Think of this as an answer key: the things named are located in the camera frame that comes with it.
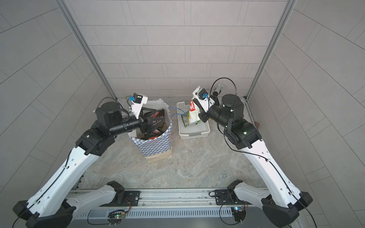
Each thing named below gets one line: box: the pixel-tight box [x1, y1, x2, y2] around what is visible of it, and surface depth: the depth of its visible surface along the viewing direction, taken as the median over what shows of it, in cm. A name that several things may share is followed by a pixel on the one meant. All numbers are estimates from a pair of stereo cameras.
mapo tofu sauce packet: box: [180, 99, 201, 127], surface depth 62 cm
